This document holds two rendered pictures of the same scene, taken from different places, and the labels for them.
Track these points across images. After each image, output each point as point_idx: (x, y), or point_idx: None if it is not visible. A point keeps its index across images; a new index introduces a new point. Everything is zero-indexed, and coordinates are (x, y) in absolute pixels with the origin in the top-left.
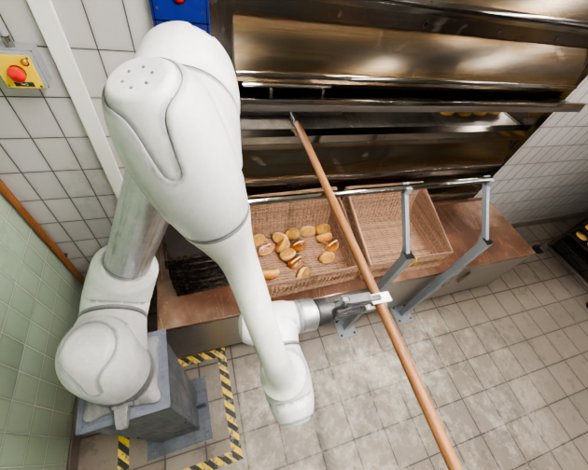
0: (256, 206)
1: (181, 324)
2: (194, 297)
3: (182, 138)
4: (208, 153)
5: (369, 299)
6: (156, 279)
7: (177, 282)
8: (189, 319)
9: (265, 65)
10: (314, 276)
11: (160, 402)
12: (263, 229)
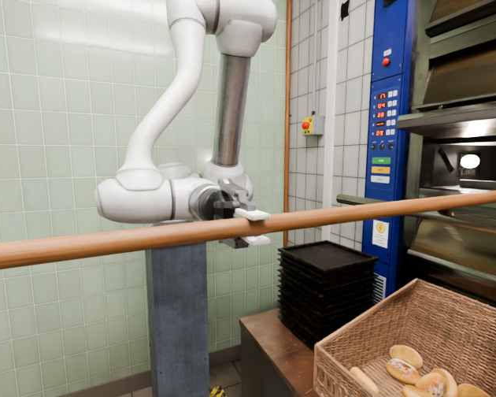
0: (431, 304)
1: (249, 329)
2: (284, 330)
3: None
4: None
5: (233, 189)
6: (223, 178)
7: (281, 291)
8: (257, 332)
9: (457, 95)
10: None
11: None
12: (432, 358)
